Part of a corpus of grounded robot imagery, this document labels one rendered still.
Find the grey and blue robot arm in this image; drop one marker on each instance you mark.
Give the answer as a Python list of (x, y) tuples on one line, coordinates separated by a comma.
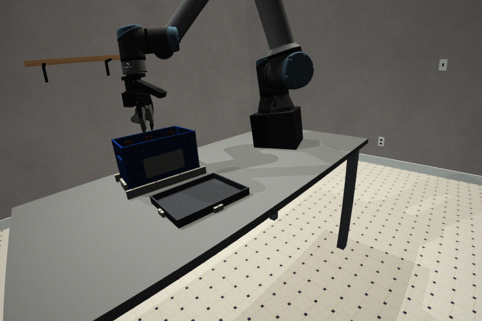
[(284, 68)]

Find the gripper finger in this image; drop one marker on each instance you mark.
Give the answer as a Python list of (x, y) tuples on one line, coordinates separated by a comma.
[(139, 116), (149, 114)]

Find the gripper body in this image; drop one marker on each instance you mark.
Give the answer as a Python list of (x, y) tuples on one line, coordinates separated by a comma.
[(132, 93)]

